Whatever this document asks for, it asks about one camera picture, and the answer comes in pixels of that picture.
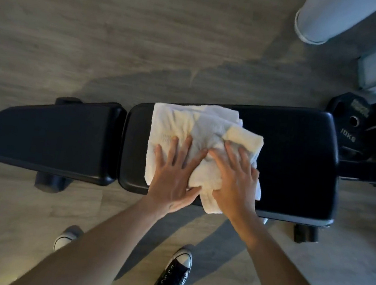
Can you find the person's left hand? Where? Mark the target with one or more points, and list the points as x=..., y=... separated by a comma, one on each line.
x=170, y=182

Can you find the person's right hand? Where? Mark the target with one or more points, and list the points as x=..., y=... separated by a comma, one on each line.
x=236, y=190

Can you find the person's left thumb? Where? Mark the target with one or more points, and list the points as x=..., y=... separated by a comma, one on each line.
x=191, y=194

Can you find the person's right middle finger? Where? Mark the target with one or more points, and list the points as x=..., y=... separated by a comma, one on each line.
x=232, y=156

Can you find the person's left middle finger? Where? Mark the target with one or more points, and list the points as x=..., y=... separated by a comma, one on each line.
x=186, y=150

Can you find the person's left little finger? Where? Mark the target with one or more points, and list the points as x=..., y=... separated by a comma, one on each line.
x=158, y=157

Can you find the person's right thumb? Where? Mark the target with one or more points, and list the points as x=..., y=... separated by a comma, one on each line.
x=217, y=195

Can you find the person's right little finger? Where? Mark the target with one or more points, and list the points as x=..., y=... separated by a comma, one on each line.
x=255, y=179

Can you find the white towel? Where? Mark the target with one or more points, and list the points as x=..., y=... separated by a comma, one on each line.
x=183, y=123

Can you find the person's left forearm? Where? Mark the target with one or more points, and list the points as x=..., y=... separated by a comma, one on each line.
x=94, y=251

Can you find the person's right forearm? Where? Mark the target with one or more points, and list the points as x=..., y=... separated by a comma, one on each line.
x=281, y=276

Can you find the black padded weight bench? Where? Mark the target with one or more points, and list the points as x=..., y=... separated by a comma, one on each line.
x=294, y=159

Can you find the black sneaker with white toe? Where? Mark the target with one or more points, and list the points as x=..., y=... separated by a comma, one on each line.
x=173, y=274
x=66, y=236

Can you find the black weight plate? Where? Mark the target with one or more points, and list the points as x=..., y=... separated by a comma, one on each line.
x=349, y=122

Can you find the white cylinder column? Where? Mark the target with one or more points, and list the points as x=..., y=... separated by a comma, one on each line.
x=327, y=18

